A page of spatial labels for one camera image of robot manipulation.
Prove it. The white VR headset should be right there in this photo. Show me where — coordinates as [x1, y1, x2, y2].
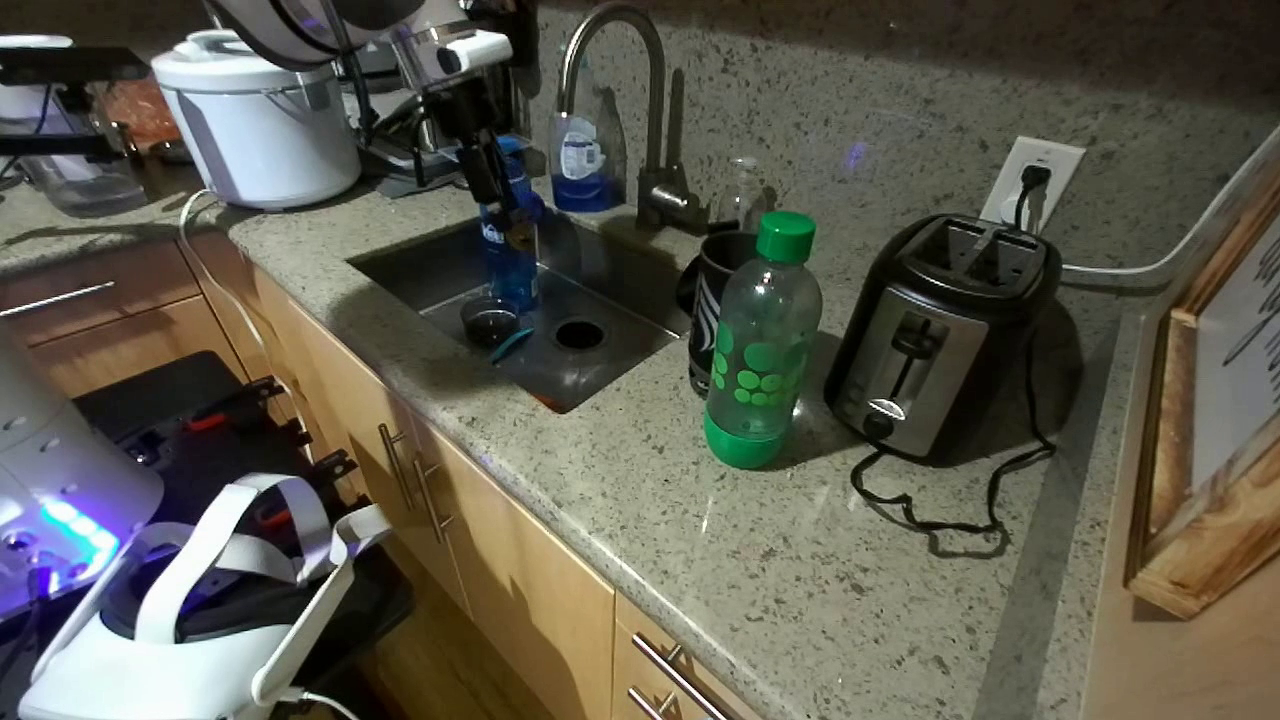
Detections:
[11, 472, 394, 720]

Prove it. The white wall outlet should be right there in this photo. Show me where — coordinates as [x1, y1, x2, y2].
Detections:
[974, 136, 1091, 235]

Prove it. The white rice cooker cord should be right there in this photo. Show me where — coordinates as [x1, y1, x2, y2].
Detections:
[176, 183, 272, 352]

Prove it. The teal brush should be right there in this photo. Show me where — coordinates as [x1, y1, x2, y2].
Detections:
[482, 325, 535, 370]

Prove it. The round metal sink stopper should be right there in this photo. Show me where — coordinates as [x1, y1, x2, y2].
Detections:
[460, 302, 524, 352]

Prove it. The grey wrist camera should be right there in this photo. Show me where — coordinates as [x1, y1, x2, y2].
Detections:
[429, 29, 514, 81]

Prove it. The black clamp red tip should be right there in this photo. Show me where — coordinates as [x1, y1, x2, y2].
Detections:
[256, 448, 374, 544]
[184, 376, 293, 444]

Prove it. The metal dish rack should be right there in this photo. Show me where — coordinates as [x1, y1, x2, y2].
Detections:
[335, 35, 535, 183]

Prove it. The small clear glass bottle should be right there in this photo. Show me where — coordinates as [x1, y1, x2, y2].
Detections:
[717, 154, 778, 235]

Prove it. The black toaster cord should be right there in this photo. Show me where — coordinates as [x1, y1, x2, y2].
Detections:
[846, 161, 1065, 562]

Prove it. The clear green plastic bottle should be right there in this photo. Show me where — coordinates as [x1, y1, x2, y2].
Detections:
[701, 209, 829, 472]

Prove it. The blue water bottle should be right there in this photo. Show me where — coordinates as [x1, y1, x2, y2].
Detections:
[476, 130, 552, 317]

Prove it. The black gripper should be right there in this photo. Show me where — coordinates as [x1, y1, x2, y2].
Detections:
[445, 73, 545, 209]

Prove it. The black silver toaster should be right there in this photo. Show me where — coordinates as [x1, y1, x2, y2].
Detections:
[820, 212, 1069, 469]

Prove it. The white rice cooker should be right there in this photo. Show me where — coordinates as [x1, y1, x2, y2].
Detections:
[146, 22, 365, 212]

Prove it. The stainless steel sink basin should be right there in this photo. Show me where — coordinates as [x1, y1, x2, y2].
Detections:
[348, 212, 730, 417]

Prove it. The white cable along wall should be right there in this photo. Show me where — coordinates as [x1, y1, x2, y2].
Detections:
[1054, 123, 1280, 295]

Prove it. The metal drawer handle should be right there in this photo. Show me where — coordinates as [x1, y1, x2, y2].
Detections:
[618, 685, 671, 720]
[628, 627, 730, 720]
[0, 275, 119, 319]

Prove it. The blue dish soap bottle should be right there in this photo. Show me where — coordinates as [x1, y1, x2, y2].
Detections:
[548, 87, 633, 216]

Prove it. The metal cabinet door handle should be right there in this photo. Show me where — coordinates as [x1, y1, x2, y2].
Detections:
[374, 417, 453, 533]

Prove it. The metal gooseneck faucet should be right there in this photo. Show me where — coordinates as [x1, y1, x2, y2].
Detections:
[554, 0, 710, 241]

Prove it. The wooden framed sign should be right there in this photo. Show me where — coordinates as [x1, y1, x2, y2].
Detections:
[1122, 175, 1280, 627]

